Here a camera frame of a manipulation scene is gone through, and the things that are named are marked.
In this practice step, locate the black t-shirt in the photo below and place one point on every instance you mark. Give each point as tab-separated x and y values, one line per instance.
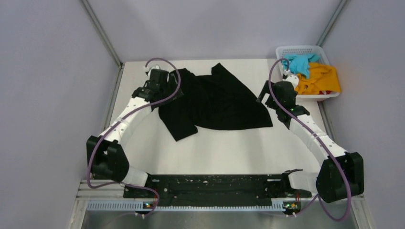
218	101

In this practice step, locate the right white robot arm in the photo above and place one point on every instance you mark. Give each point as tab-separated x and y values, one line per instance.
341	173

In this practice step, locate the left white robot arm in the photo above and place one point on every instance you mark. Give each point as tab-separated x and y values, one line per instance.
105	152

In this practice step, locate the white slotted cable duct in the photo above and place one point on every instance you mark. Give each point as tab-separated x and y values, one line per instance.
145	206

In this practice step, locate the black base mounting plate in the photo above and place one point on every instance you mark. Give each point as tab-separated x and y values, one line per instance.
216	190

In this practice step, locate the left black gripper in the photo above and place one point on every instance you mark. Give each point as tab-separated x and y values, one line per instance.
174	83

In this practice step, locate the aluminium frame rail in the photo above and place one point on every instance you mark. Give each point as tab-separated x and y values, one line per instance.
116	191

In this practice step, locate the light blue t-shirt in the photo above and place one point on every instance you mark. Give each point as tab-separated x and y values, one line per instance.
299	63

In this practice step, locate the white plastic basket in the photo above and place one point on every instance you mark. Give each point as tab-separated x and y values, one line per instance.
307	49

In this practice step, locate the orange t-shirt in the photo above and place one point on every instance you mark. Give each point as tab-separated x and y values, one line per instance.
322	78

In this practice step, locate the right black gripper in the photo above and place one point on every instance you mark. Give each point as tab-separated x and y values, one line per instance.
266	89

